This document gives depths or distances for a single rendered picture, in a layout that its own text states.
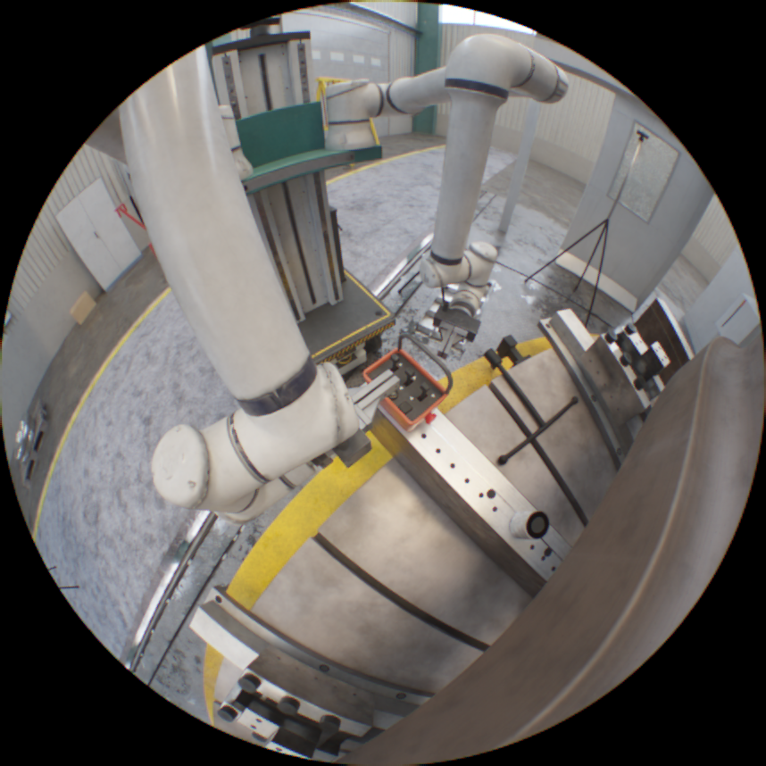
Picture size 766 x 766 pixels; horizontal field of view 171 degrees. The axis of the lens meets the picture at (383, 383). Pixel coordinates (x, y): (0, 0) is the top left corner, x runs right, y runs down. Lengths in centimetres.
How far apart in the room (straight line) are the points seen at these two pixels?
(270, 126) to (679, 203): 353
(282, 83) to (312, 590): 195
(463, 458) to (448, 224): 61
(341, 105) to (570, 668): 142
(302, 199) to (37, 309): 584
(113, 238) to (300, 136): 491
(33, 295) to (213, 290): 623
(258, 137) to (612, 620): 146
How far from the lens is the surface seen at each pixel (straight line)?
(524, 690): 54
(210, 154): 22
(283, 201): 122
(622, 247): 355
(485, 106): 56
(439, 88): 84
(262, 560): 158
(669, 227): 361
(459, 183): 58
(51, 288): 632
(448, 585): 117
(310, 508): 145
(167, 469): 29
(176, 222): 20
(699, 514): 65
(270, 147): 108
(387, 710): 133
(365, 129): 106
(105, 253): 572
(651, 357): 148
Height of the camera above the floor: 139
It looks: 62 degrees down
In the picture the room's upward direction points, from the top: 1 degrees counter-clockwise
